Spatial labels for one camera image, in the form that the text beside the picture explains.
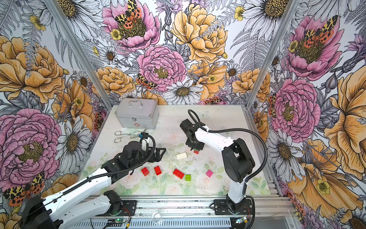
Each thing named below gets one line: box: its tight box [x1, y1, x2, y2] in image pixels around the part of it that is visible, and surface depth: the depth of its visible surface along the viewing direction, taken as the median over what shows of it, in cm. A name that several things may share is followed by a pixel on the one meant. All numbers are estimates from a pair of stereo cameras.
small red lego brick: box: [141, 166, 150, 177], surface depth 85 cm
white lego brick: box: [175, 152, 188, 160], surface depth 93 cm
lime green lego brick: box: [185, 174, 192, 182], surface depth 85 cm
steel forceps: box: [113, 130, 140, 144], surface depth 107 cm
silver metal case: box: [114, 97, 160, 130], surface depth 101 cm
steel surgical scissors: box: [114, 130, 149, 136], surface depth 107 cm
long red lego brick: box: [172, 168, 185, 180], surface depth 87 cm
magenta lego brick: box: [205, 169, 214, 178], surface depth 87 cm
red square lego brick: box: [153, 165, 162, 176], surface depth 87 cm
